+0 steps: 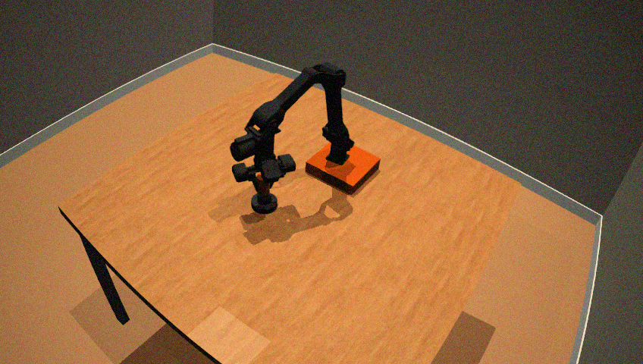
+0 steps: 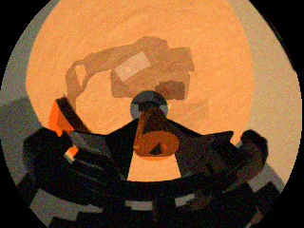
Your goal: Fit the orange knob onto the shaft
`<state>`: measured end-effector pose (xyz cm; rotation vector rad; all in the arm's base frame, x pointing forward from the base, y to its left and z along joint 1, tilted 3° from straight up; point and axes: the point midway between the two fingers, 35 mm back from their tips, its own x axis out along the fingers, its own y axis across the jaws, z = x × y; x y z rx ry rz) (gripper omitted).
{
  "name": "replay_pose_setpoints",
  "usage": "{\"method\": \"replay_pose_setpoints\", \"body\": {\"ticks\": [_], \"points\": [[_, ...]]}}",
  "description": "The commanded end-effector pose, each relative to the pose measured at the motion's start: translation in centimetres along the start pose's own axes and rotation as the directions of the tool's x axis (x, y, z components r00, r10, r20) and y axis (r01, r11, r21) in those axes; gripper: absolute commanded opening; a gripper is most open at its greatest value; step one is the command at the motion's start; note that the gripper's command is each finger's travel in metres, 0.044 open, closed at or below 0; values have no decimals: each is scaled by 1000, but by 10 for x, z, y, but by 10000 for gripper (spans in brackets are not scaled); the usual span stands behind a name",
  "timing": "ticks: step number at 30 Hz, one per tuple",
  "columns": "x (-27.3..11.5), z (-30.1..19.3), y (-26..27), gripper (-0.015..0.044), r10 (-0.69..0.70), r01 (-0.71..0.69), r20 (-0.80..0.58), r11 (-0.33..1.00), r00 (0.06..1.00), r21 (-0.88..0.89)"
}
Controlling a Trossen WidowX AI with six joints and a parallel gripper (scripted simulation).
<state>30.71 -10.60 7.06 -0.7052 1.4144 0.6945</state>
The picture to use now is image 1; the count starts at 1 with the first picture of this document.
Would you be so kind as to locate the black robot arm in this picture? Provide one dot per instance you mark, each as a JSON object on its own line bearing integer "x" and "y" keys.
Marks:
{"x": 271, "y": 114}

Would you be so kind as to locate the black round pedestal with short shaft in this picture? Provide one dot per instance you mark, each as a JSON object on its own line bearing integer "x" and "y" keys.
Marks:
{"x": 264, "y": 204}

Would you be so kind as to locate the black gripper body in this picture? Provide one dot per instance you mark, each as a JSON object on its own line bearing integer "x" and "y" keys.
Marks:
{"x": 243, "y": 173}

